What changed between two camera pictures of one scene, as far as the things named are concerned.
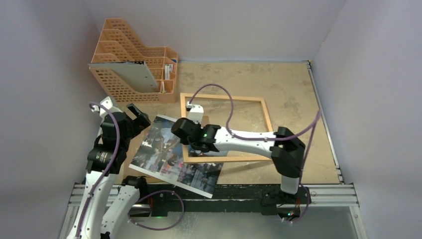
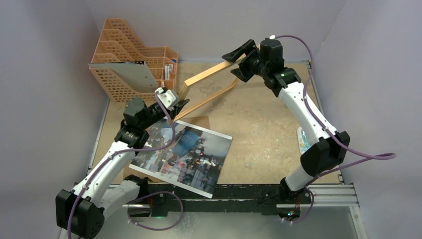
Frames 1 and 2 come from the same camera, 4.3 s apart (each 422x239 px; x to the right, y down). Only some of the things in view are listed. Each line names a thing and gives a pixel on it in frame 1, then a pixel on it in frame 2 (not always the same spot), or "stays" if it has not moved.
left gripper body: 135,126 → 171,113
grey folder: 135,75 stays
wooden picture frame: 187,159 → 189,82
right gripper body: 179,128 → 249,61
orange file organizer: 118,44 stays
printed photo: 160,155 stays
